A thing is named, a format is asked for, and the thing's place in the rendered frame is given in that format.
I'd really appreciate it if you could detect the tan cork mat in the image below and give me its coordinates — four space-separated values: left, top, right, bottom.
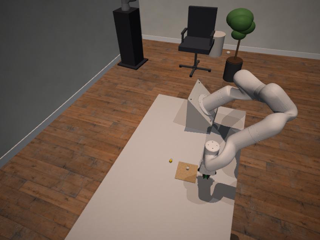
175 162 198 183

